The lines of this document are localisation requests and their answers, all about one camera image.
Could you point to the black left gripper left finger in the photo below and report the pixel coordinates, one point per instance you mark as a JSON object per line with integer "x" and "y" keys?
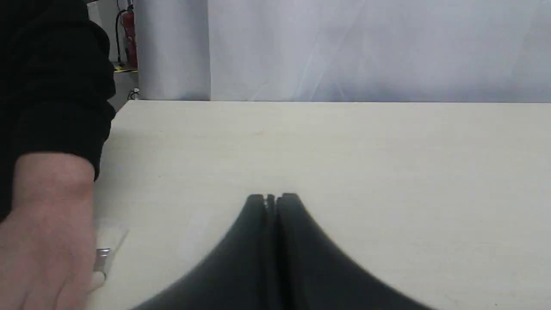
{"x": 231, "y": 277}

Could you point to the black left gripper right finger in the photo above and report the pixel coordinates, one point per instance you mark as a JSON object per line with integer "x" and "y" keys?
{"x": 316, "y": 274}

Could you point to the black sleeved forearm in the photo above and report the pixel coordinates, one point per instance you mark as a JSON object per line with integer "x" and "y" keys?
{"x": 56, "y": 83}

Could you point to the bare human hand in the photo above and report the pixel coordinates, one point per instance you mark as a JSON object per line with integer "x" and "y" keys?
{"x": 48, "y": 240}

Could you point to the clear plastic box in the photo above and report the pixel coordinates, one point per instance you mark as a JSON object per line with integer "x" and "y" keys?
{"x": 110, "y": 234}

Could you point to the white backdrop curtain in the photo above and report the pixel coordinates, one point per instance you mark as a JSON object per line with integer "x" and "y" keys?
{"x": 344, "y": 50}

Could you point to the red fire extinguisher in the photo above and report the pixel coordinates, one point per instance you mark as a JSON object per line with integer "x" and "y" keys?
{"x": 125, "y": 38}

